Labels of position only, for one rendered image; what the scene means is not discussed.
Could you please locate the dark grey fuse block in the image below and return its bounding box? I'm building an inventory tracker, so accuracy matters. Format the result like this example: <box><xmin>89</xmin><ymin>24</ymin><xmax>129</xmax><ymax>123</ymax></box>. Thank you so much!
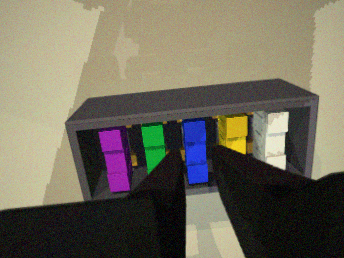
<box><xmin>65</xmin><ymin>79</ymin><xmax>319</xmax><ymax>201</ymax></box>

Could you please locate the yellow fuse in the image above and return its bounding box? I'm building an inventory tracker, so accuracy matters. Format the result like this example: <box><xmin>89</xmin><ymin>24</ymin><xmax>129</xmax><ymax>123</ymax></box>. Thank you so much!
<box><xmin>218</xmin><ymin>113</ymin><xmax>248</xmax><ymax>154</ymax></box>

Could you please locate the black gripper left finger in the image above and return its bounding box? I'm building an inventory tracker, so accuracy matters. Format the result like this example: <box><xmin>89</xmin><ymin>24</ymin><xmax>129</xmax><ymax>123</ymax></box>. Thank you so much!
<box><xmin>0</xmin><ymin>149</ymin><xmax>186</xmax><ymax>258</ymax></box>

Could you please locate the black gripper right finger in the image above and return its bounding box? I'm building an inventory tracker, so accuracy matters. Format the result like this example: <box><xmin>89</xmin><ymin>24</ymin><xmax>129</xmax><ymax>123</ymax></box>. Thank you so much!
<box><xmin>211</xmin><ymin>145</ymin><xmax>344</xmax><ymax>258</ymax></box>

